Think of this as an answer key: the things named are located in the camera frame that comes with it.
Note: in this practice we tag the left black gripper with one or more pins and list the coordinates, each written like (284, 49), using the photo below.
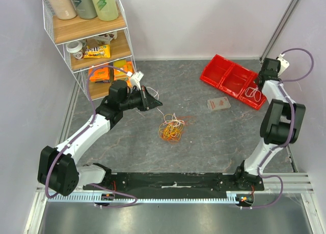
(148, 101)

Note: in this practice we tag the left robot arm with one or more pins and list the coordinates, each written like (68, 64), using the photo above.
(58, 170)

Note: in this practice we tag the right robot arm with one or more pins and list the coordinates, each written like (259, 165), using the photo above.
(280, 126)

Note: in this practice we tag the left orange snack box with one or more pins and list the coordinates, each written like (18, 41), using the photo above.
(100, 75)

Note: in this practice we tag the grey sponge packet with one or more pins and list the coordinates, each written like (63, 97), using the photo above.
(220, 103)

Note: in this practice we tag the white snack package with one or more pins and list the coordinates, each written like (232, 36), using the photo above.
(105, 39)

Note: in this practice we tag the yellow candy bag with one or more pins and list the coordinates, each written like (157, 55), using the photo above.
(97, 52)

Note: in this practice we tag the red three-compartment bin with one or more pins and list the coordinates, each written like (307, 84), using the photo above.
(232, 79)

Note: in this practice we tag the paper coffee cup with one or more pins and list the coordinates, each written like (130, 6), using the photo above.
(75, 48)

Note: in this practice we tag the light green bottle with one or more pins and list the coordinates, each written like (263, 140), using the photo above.
(106, 9)

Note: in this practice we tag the grey-green bottle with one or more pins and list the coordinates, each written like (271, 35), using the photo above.
(85, 9)

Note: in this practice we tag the beige bottle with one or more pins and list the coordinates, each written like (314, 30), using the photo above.
(63, 9)

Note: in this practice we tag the white wire wooden shelf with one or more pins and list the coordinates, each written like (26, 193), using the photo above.
(62, 32)

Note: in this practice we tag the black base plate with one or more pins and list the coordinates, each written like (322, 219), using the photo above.
(174, 185)

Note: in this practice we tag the slotted cable duct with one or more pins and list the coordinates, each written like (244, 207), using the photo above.
(108, 198)

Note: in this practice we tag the aluminium corner post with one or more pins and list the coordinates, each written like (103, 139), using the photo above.
(280, 27)

